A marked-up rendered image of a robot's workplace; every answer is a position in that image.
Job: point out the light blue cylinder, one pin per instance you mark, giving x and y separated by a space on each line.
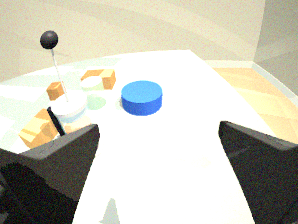
141 97

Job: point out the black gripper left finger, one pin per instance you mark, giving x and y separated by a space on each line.
47 181

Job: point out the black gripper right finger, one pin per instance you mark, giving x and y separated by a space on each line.
266 168

